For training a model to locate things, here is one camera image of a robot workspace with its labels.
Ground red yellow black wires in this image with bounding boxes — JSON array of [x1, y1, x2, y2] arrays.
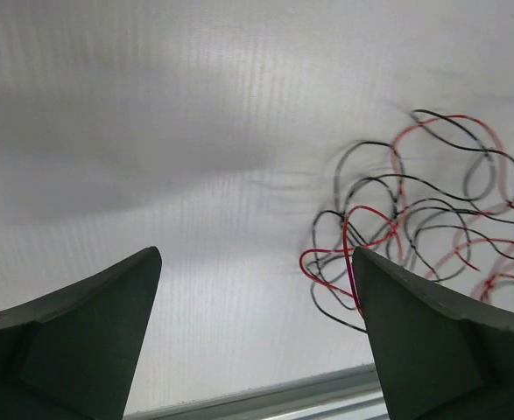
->
[[299, 108, 514, 333]]

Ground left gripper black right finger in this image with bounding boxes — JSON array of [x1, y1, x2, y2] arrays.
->
[[352, 248, 514, 419]]

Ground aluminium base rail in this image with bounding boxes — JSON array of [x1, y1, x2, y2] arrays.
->
[[127, 365, 389, 419]]

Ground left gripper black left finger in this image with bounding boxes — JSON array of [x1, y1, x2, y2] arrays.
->
[[0, 247, 161, 419]]

